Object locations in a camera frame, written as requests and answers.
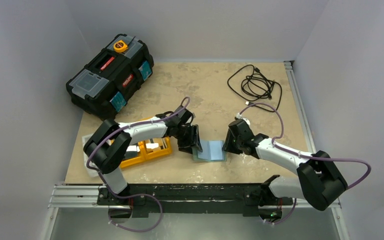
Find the yellow tape measure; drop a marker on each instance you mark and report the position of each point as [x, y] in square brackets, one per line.
[120, 46]

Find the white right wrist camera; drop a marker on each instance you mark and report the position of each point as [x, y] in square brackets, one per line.
[238, 116]

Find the aluminium frame rail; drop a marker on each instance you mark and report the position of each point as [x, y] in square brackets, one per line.
[212, 89]

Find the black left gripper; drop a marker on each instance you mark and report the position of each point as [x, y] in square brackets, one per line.
[193, 140]

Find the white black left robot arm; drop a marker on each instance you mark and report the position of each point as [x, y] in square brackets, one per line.
[107, 147]

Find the stack of tan cards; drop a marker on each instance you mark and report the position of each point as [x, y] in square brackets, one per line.
[156, 145]

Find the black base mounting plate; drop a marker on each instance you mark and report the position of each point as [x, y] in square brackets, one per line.
[246, 199]

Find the black plastic toolbox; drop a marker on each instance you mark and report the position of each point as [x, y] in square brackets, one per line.
[104, 86]

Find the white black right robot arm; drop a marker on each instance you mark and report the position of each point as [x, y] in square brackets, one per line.
[318, 180]

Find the stack of black cards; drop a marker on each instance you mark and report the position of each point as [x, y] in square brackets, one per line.
[132, 152]

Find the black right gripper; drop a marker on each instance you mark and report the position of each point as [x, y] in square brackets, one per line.
[230, 140]

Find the yellow bin with black cards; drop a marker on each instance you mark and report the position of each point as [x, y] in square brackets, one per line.
[125, 163]

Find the yellow bin with tan cards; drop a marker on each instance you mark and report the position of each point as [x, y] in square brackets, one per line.
[156, 155]

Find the white plastic tray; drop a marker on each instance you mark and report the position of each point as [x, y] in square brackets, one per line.
[91, 172]

